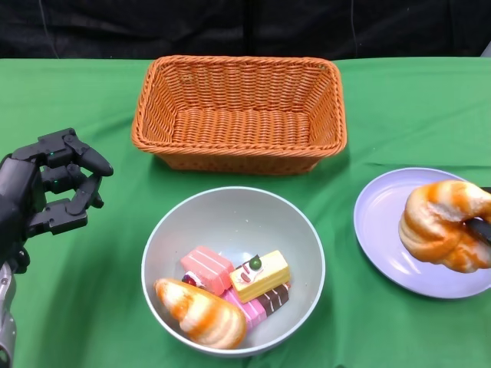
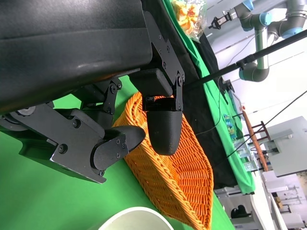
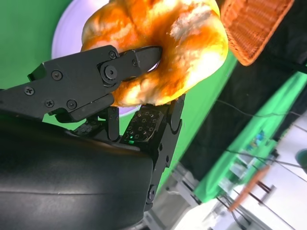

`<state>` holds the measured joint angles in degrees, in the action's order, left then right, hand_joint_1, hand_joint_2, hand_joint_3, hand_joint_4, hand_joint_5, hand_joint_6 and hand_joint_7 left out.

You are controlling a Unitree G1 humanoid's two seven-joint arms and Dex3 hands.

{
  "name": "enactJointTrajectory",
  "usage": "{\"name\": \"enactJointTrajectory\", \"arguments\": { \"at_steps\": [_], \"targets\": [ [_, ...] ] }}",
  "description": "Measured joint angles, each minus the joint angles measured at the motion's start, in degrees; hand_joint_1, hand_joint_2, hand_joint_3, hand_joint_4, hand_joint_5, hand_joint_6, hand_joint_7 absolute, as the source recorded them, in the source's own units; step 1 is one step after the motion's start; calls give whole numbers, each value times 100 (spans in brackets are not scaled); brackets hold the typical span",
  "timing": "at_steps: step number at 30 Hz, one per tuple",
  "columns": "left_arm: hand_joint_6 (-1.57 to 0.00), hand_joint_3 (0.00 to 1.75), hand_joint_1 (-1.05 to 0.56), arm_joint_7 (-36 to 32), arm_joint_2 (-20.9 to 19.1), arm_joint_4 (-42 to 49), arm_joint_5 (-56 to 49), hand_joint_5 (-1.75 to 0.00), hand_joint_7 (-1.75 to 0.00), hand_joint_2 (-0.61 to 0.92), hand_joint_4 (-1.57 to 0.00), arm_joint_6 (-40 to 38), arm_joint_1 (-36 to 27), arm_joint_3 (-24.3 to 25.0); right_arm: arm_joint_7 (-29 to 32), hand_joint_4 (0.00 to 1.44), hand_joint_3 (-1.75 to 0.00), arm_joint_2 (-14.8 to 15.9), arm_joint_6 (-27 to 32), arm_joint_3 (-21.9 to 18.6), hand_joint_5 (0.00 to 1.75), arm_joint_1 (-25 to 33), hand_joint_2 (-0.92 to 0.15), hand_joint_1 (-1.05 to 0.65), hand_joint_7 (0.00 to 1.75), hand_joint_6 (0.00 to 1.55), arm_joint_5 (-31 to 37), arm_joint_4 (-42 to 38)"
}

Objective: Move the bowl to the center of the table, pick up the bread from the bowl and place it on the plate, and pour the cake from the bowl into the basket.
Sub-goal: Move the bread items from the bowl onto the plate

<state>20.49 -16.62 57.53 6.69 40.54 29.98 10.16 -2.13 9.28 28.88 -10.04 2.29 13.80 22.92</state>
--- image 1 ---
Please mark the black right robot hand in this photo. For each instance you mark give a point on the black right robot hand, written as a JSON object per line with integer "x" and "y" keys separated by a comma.
{"x": 481, "y": 230}

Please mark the orange wicker basket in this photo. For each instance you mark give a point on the orange wicker basket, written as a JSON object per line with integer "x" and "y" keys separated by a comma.
{"x": 238, "y": 126}

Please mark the black backdrop cloth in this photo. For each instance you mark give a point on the black backdrop cloth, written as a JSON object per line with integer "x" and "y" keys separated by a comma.
{"x": 230, "y": 27}

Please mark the salmon pink cake slice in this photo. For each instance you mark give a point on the salmon pink cake slice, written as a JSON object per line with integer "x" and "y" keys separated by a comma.
{"x": 207, "y": 268}

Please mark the magenta pink cake slice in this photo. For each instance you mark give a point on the magenta pink cake slice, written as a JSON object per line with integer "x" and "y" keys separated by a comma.
{"x": 249, "y": 310}

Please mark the yellow cake slice green ball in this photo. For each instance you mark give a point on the yellow cake slice green ball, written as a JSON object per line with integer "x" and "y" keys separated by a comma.
{"x": 264, "y": 276}

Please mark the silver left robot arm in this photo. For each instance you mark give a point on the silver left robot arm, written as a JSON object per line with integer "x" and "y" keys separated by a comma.
{"x": 7, "y": 314}

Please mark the lavender round plate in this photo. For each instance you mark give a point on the lavender round plate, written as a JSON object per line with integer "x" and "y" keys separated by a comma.
{"x": 379, "y": 218}

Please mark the pale grey-green bowl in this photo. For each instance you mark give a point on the pale grey-green bowl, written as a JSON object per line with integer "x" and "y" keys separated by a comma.
{"x": 230, "y": 222}

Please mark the long striped bread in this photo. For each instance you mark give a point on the long striped bread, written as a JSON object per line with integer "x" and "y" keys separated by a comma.
{"x": 203, "y": 314}

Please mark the green tablecloth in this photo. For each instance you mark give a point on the green tablecloth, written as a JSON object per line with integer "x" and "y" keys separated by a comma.
{"x": 96, "y": 268}

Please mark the chocolate brown cake slice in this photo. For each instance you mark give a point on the chocolate brown cake slice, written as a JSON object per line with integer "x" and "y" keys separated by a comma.
{"x": 276, "y": 299}

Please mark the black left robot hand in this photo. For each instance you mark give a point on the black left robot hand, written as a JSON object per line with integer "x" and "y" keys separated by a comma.
{"x": 15, "y": 191}

